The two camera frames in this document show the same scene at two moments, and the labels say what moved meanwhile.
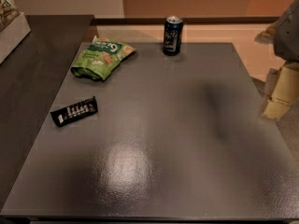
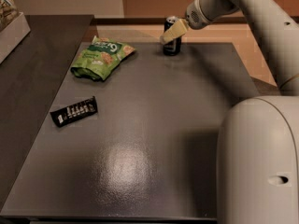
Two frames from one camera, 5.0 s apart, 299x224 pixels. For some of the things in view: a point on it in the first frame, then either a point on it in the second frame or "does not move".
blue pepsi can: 173,35 does not move
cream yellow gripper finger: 285,92 to 195,18
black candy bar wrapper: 74,113 does not move
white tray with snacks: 14,27 does not move
